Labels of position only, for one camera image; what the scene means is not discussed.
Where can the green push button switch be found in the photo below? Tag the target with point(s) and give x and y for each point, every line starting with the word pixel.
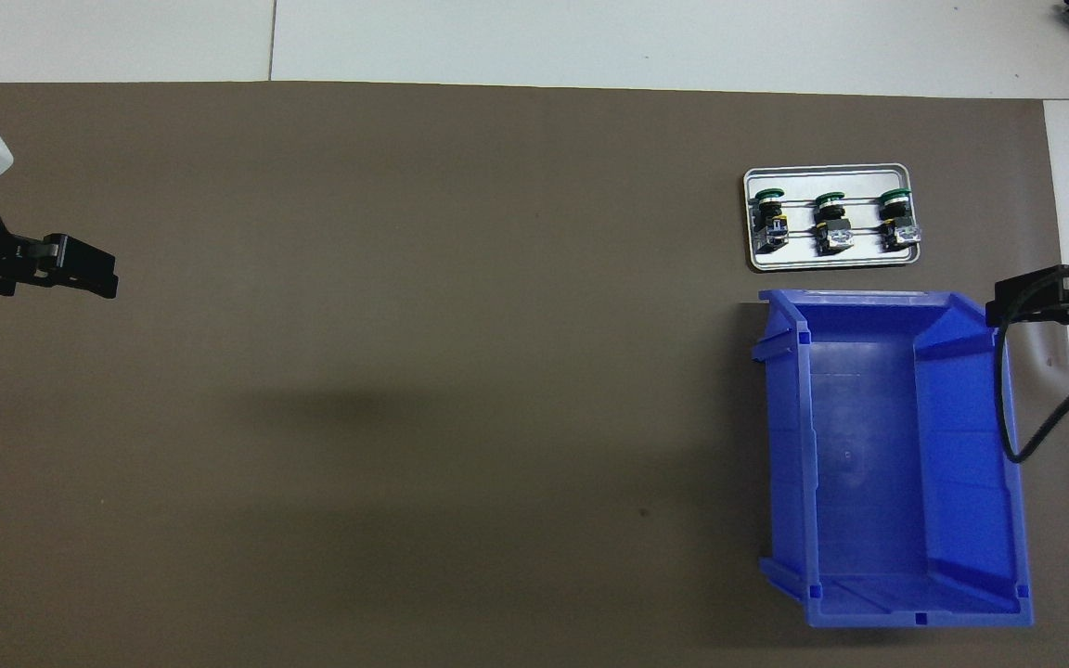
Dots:
pixel 896 218
pixel 771 227
pixel 833 232

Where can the silver metal tray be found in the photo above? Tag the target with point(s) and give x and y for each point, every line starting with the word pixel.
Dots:
pixel 855 186

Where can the blue plastic storage bin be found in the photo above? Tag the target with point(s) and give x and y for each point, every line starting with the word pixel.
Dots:
pixel 869 464

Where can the brown table mat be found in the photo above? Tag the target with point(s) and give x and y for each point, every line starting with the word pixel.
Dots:
pixel 405 278

